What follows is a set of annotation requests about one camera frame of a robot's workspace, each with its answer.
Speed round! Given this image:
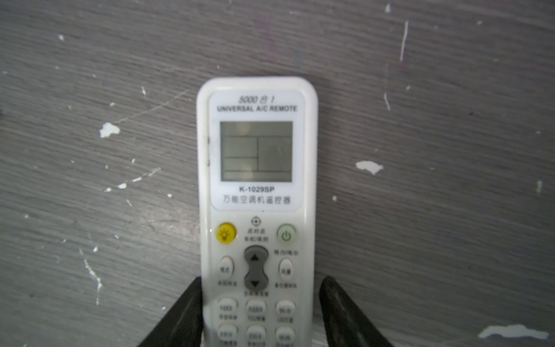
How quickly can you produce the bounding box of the white remote control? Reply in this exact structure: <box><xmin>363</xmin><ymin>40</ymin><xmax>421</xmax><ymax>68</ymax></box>
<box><xmin>196</xmin><ymin>77</ymin><xmax>319</xmax><ymax>346</ymax></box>

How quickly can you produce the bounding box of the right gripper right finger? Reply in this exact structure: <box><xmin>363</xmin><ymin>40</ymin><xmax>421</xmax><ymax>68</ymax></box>
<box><xmin>319</xmin><ymin>276</ymin><xmax>393</xmax><ymax>347</ymax></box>

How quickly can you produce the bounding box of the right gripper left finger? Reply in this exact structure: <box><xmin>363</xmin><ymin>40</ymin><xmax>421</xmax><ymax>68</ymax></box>
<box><xmin>138</xmin><ymin>277</ymin><xmax>203</xmax><ymax>347</ymax></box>

